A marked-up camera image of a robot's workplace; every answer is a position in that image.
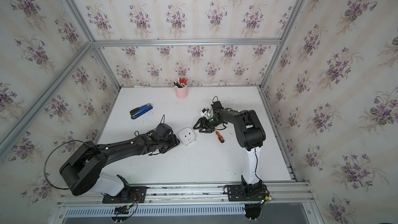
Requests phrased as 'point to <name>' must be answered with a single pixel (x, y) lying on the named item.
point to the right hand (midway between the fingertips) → (198, 130)
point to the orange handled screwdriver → (221, 138)
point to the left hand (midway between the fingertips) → (179, 145)
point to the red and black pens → (181, 82)
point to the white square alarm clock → (186, 136)
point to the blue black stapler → (136, 112)
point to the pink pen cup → (182, 93)
